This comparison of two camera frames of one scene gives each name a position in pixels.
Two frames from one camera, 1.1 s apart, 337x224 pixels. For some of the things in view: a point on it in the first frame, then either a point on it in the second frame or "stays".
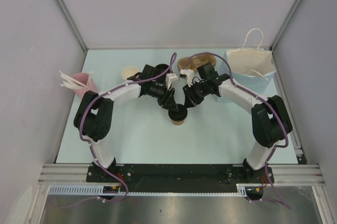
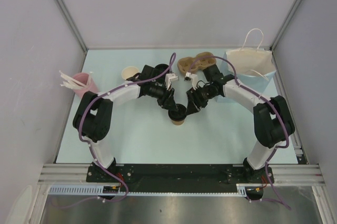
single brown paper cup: (178, 123) stays
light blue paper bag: (251, 65) stays
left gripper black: (167, 101) stays
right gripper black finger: (190, 98) → (192, 106)
